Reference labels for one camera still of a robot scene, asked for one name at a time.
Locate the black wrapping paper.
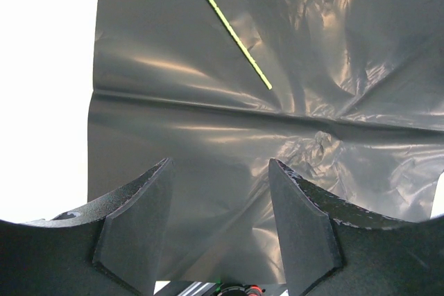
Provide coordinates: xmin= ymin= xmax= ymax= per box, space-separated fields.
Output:
xmin=88 ymin=0 xmax=443 ymax=284

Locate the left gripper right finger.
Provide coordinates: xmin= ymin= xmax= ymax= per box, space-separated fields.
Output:
xmin=268 ymin=159 xmax=443 ymax=295

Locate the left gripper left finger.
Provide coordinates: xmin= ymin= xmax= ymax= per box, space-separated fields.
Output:
xmin=1 ymin=159 xmax=173 ymax=295

